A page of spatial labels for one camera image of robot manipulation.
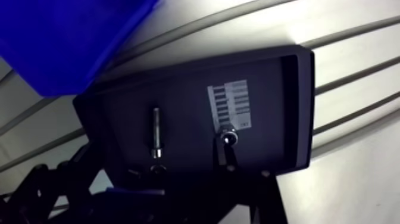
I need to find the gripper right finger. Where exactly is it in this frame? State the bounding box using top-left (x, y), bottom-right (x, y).
top-left (213, 137), bottom-right (289, 224)

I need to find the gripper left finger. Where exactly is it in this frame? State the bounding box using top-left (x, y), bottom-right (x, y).
top-left (0, 141), bottom-right (166, 224)

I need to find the black tray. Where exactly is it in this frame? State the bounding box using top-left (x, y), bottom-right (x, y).
top-left (72, 44), bottom-right (315, 188)

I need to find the steel bolt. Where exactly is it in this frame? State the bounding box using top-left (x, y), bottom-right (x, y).
top-left (151, 107), bottom-right (164, 159)

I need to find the blue bin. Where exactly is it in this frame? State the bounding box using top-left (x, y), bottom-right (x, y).
top-left (0, 0), bottom-right (161, 98)

